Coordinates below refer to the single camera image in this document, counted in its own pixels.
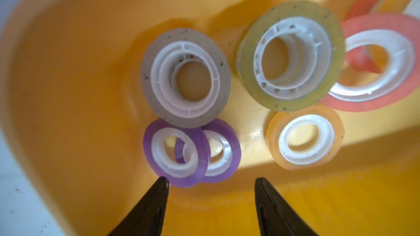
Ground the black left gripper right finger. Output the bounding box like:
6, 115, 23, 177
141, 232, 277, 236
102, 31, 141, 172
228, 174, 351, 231
254, 177, 317, 236

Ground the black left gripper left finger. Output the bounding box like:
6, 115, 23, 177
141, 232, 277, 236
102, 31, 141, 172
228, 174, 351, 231
109, 177, 169, 236

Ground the purple tape roll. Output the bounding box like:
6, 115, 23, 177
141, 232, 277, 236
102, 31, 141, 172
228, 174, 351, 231
143, 119, 211, 187
171, 119, 241, 187

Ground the yellow-orange tape roll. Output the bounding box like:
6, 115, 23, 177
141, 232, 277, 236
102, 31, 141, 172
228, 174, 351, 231
265, 104, 345, 170

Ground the clear grey tape roll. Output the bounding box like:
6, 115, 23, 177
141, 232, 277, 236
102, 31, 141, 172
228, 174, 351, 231
141, 28, 231, 128

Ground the yellow-green tape roll table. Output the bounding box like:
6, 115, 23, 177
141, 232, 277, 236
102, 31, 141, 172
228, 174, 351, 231
235, 0, 346, 111

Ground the yellow plastic storage box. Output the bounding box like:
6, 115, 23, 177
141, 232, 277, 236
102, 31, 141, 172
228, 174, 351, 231
1, 0, 420, 236

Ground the red tape roll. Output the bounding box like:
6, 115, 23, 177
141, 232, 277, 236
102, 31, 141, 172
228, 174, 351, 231
322, 13, 420, 112
345, 0, 381, 74

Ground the orange tape roll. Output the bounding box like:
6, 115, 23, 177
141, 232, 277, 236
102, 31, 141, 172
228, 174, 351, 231
372, 0, 420, 19

